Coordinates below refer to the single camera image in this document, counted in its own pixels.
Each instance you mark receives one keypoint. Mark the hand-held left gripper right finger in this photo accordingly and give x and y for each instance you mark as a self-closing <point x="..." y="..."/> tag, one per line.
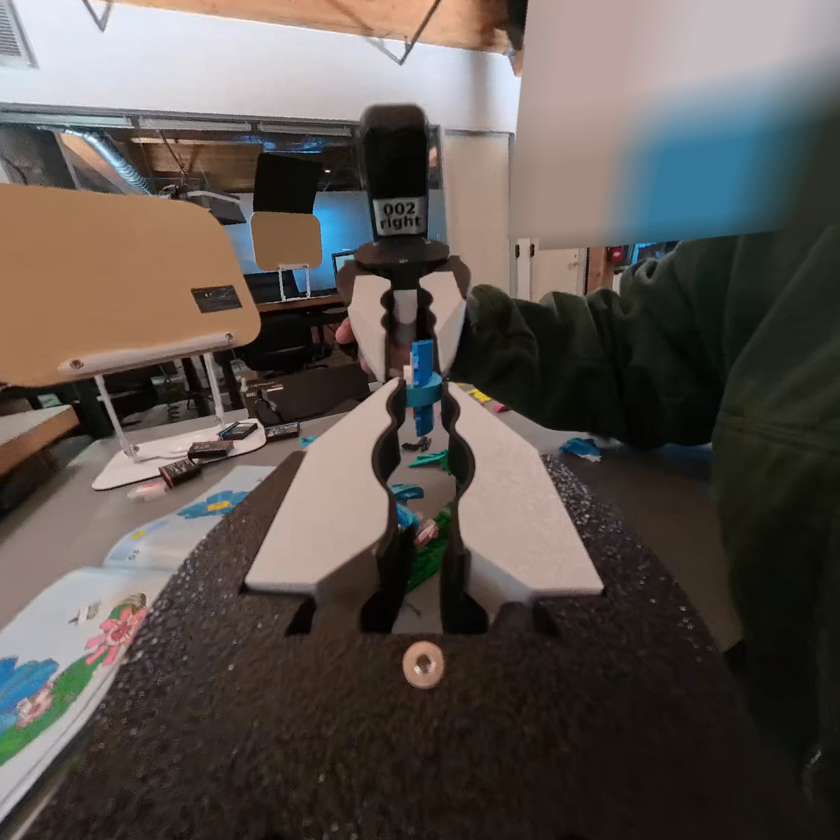
<point x="518" y="518"/>

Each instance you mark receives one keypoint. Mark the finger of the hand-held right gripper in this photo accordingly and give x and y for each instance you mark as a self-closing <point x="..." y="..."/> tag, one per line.
<point x="366" y="321"/>
<point x="449" y="321"/>

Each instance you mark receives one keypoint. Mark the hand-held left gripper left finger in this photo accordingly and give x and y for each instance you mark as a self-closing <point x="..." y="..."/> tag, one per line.
<point x="328" y="512"/>

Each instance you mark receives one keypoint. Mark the blue lego petal white end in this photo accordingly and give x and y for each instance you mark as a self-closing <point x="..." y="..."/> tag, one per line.
<point x="423" y="394"/>

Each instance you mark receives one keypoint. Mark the lego flower model green base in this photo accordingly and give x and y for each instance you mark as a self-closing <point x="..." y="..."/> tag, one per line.
<point x="430" y="558"/>

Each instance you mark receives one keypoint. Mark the person's right forearm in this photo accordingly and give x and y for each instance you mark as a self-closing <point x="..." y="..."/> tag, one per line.
<point x="623" y="354"/>

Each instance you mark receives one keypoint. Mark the teal lego leaf pieces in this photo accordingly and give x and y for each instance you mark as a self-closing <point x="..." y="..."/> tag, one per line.
<point x="430" y="459"/>

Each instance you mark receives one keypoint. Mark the black lego pieces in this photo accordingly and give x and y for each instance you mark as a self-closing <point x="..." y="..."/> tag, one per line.
<point x="417" y="446"/>

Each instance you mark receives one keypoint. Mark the lego instruction booklet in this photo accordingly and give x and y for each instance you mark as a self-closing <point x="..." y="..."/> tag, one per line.
<point x="65" y="630"/>

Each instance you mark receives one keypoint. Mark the person's right hand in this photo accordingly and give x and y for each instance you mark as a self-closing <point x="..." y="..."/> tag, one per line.
<point x="344" y="333"/>

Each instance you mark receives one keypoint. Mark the wooden back desk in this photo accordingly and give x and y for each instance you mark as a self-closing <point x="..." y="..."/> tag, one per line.
<point x="295" y="303"/>

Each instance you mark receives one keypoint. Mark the black office chair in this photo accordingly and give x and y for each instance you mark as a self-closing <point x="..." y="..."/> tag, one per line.
<point x="289" y="341"/>

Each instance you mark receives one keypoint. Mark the black computer case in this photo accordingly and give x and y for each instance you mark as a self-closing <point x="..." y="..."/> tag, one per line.
<point x="315" y="400"/>

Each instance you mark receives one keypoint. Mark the black hanging panel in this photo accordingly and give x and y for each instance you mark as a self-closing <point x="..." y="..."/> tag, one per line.
<point x="287" y="180"/>

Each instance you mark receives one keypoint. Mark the small wooden panel stand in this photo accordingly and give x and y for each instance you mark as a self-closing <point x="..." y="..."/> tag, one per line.
<point x="287" y="239"/>

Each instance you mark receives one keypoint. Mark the small white plastic case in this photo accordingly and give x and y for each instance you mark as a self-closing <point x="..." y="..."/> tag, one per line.
<point x="145" y="491"/>

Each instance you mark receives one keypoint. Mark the wooden panel stand white base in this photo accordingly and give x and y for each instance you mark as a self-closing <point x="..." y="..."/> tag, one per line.
<point x="118" y="282"/>

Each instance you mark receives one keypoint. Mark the person's green jacket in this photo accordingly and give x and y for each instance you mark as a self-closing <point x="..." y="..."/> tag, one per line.
<point x="781" y="590"/>

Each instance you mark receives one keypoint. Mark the wooden side table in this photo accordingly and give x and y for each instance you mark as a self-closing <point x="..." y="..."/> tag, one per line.
<point x="33" y="433"/>

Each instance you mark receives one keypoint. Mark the black camera battery blue label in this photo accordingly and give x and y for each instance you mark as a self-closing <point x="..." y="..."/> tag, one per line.
<point x="239" y="431"/>

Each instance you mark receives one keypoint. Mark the silver air duct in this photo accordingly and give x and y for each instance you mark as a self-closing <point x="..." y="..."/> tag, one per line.
<point x="111" y="154"/>

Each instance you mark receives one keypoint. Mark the white wall vent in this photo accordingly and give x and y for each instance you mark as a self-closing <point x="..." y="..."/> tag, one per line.
<point x="14" y="33"/>

